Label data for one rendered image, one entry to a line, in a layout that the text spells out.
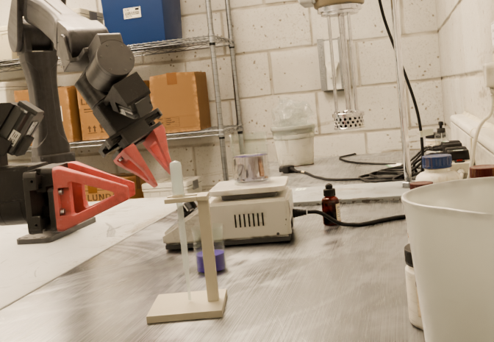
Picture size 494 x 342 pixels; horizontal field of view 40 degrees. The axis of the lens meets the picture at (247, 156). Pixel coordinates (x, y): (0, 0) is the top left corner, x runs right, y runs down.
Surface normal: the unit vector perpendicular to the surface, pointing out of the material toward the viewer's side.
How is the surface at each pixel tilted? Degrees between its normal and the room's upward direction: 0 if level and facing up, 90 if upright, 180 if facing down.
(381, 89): 90
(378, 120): 90
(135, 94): 72
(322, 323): 0
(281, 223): 90
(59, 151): 88
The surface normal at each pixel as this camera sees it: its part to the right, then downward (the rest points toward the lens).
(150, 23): -0.28, 0.15
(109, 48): 0.47, -0.34
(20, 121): -0.04, 0.08
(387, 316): -0.10, -0.99
